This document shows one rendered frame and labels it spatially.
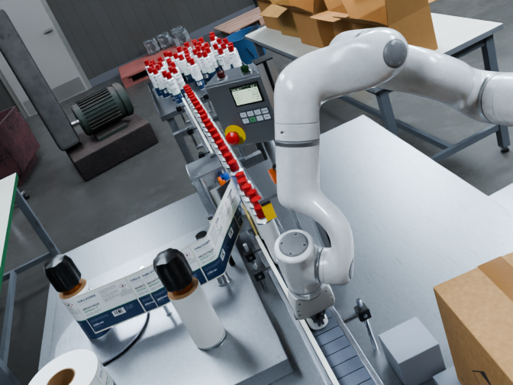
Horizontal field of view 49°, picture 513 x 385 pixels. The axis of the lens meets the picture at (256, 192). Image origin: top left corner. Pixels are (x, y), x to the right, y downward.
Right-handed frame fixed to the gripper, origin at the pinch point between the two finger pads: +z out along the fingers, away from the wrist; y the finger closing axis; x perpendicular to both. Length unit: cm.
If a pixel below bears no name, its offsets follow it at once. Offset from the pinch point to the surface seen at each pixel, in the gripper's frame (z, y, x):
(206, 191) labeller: 9, 12, -64
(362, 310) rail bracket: -5.2, -9.5, 6.4
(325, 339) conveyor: 5.4, 0.5, 3.5
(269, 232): 6.0, 0.5, -34.9
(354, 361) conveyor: 1.9, -2.8, 13.4
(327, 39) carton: 94, -99, -228
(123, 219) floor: 193, 85, -256
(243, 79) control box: -39, -9, -47
